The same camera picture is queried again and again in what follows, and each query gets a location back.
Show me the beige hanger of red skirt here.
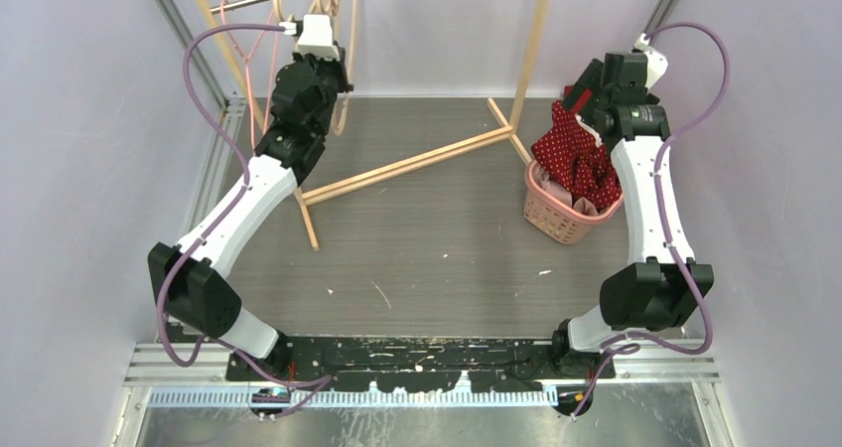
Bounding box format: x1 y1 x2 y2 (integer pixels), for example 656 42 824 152
311 0 359 136

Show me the pink pleated skirt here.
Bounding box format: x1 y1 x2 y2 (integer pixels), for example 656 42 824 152
528 165 600 217

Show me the pink laundry basket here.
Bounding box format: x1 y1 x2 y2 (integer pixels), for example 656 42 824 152
523 161 624 245

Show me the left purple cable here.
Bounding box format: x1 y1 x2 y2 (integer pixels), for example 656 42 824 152
155 23 334 420

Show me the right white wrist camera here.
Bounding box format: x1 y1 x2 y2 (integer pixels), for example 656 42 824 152
633 33 668 89

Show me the wooden clothes rack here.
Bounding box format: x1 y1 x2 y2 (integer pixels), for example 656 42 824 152
195 0 550 250

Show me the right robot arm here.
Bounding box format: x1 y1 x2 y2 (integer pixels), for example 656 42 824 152
550 50 714 378

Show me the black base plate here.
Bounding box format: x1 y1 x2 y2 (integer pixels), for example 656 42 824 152
225 335 615 393

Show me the red polka dot skirt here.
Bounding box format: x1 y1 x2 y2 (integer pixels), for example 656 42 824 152
530 100 622 211

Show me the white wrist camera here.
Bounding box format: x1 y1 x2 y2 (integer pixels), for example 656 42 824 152
633 33 668 89
277 14 342 62

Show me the pink wire hanger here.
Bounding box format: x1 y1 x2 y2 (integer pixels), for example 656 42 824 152
226 31 279 149

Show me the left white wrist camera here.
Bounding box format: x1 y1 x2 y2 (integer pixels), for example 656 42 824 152
277 14 342 62

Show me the metal corner rail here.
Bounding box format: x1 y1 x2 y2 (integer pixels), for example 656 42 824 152
640 0 697 38

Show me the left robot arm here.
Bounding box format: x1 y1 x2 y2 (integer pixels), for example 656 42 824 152
148 55 352 380

